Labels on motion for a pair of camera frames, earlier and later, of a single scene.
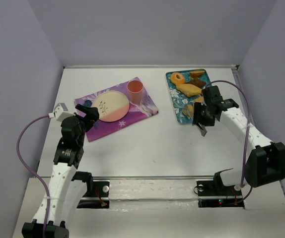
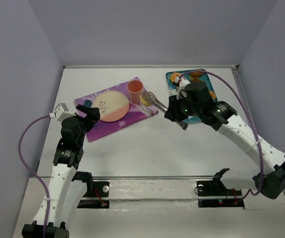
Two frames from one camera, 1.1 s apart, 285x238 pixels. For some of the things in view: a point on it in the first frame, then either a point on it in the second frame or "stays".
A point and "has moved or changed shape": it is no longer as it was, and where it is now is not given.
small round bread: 188,110 has moved or changed shape
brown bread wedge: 196,73 stays
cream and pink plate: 112,105 stays
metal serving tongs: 202,129 to 149,96
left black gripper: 88,115 stays
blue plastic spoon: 88,103 stays
